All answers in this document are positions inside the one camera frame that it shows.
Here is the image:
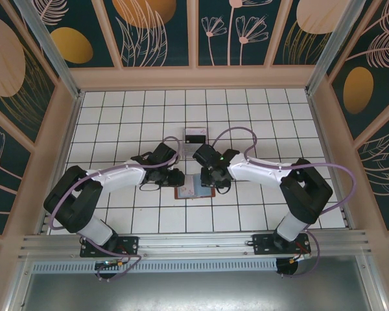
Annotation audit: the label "pink white credit card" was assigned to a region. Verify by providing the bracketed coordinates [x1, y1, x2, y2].
[178, 176, 196, 198]

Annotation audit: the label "brown leather card holder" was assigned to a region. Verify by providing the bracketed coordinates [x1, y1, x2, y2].
[174, 174, 217, 200]

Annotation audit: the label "black credit card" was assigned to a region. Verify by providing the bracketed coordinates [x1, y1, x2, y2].
[185, 133, 206, 145]

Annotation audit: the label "clear acrylic card stand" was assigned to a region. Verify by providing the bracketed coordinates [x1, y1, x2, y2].
[182, 127, 209, 160]

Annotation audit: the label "grey metal sheet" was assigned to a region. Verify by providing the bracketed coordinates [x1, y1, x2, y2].
[19, 271, 373, 311]

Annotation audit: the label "aluminium front rail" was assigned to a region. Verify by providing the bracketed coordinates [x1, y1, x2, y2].
[18, 229, 375, 260]

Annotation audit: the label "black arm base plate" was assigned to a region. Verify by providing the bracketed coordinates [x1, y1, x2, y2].
[252, 233, 312, 256]
[80, 236, 140, 259]

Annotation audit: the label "perforated grey cable duct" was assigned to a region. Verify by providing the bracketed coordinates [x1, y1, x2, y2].
[30, 259, 279, 273]

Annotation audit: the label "wall panel with pink flowers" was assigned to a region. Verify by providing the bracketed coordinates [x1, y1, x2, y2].
[197, 0, 270, 68]

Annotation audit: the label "wall panel orange circle leaves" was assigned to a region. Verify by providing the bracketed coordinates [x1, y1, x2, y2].
[103, 0, 195, 68]

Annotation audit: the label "wall panel with golden oval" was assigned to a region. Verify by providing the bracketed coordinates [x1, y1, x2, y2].
[38, 0, 123, 69]

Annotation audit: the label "aluminium frame post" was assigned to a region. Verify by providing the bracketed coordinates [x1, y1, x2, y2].
[305, 0, 367, 95]
[359, 248, 388, 311]
[5, 259, 35, 311]
[13, 0, 85, 98]

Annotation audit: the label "wall panel single flower outline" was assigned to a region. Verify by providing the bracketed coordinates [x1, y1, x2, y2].
[0, 111, 33, 236]

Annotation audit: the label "wall panel golden oval fern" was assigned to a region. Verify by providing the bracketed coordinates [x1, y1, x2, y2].
[327, 0, 389, 142]

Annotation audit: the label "wall panel with pale circle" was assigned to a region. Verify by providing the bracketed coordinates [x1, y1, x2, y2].
[272, 0, 346, 67]

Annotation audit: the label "wall panel with leaf outlines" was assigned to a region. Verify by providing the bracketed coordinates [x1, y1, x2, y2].
[356, 121, 389, 233]

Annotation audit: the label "wall panel large pink circle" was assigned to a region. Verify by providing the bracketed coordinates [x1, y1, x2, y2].
[0, 0, 60, 147]

